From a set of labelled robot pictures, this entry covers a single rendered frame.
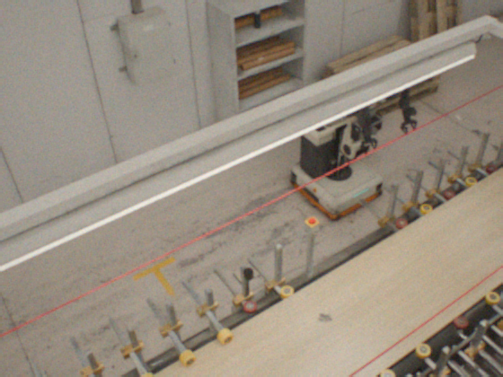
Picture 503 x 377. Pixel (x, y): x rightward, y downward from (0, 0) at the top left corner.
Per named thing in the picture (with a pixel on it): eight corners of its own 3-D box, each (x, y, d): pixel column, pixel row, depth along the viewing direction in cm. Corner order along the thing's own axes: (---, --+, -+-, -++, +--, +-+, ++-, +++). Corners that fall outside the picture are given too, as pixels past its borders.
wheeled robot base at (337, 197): (288, 184, 546) (288, 165, 529) (337, 160, 571) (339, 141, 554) (332, 224, 503) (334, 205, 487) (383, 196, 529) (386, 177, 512)
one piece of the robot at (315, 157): (297, 177, 534) (299, 104, 478) (339, 155, 555) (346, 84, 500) (319, 196, 513) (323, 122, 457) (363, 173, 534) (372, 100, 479)
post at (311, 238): (304, 274, 378) (306, 228, 348) (310, 270, 380) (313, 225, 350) (308, 277, 375) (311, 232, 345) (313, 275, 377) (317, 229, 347)
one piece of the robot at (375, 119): (346, 135, 462) (348, 114, 447) (370, 124, 473) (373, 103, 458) (358, 145, 452) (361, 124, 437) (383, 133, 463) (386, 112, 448)
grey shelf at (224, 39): (216, 131, 622) (205, 0, 518) (281, 104, 657) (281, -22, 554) (238, 151, 593) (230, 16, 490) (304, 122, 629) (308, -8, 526)
